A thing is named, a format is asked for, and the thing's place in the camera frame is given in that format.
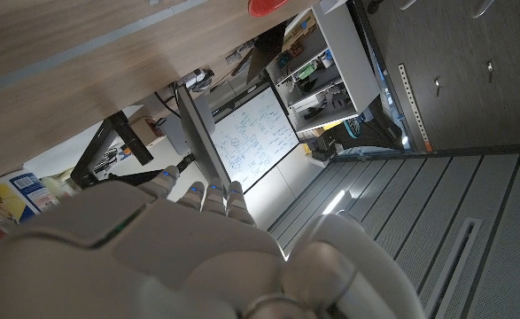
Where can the white shelf unit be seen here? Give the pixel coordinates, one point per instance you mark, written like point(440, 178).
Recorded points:
point(348, 57)

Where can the white canister with blue label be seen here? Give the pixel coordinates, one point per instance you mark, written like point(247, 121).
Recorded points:
point(20, 195)

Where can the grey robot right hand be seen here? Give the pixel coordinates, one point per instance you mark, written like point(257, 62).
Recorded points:
point(153, 266)

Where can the small wooden box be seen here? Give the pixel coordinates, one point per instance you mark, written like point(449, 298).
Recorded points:
point(146, 130)

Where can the black computer monitor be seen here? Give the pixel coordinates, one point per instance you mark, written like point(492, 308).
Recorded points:
point(199, 137)

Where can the red bowl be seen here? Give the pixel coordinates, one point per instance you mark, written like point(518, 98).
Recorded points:
point(266, 6)

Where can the whiteboard with writing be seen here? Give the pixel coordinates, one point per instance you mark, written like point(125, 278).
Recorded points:
point(255, 137)

